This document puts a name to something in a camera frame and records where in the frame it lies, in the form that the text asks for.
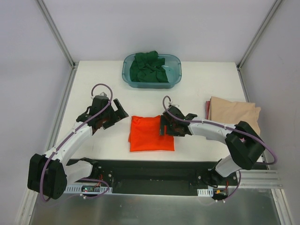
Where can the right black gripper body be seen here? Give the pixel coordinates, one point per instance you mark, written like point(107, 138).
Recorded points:
point(169, 125)

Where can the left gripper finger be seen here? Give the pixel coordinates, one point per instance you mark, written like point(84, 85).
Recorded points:
point(120, 112)
point(108, 124)

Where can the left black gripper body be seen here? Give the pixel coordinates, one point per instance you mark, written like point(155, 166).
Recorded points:
point(112, 116)

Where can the orange t shirt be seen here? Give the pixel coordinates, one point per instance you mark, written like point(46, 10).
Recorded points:
point(145, 135)

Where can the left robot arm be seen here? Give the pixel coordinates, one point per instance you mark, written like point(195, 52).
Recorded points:
point(50, 174)

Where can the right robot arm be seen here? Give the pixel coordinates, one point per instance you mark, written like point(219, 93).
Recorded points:
point(244, 145)

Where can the pink folded t shirt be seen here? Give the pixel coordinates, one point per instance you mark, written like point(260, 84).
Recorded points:
point(207, 110)

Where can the beige folded t shirt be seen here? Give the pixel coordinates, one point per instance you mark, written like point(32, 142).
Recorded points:
point(228, 112)

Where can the dark green t shirt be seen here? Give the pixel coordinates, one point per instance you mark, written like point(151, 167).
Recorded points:
point(147, 67)

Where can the teal plastic bin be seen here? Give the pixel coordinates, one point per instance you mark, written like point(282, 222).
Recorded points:
point(172, 67)

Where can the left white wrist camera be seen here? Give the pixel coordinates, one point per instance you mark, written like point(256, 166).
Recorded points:
point(103, 94)

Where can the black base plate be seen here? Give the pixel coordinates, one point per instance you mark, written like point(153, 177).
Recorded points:
point(158, 178)

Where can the right white cable duct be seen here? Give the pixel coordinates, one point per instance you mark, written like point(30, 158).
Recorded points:
point(205, 192)

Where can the white cable duct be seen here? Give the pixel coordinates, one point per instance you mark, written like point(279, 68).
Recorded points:
point(87, 189)
point(205, 192)

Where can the left white cable duct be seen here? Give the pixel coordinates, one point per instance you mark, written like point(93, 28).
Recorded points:
point(87, 189)

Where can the left aluminium frame post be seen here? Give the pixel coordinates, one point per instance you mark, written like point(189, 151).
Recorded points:
point(55, 32)

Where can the aluminium frame post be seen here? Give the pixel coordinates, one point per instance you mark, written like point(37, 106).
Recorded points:
point(55, 32)
point(263, 26)

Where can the right aluminium frame post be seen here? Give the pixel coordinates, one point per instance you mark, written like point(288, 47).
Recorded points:
point(263, 26)

